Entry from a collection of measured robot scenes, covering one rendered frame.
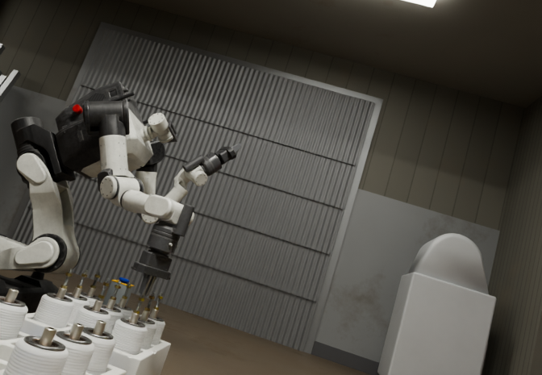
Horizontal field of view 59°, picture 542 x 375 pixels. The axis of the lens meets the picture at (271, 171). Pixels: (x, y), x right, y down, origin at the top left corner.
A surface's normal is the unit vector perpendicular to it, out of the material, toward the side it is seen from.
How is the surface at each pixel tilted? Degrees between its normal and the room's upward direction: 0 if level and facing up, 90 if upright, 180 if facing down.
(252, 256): 90
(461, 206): 90
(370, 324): 90
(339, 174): 90
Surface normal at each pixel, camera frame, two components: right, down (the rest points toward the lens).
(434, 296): -0.10, -0.26
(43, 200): -0.02, 0.19
